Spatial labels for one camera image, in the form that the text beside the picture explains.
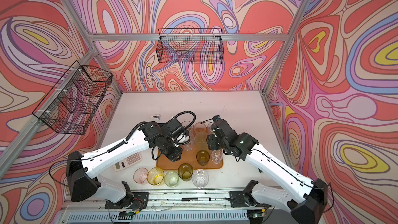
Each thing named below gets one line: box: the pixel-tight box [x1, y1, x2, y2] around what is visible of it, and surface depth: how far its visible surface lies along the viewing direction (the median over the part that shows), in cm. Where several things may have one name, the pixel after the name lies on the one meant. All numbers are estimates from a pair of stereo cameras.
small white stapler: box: [149, 114, 161, 121], surface depth 105 cm
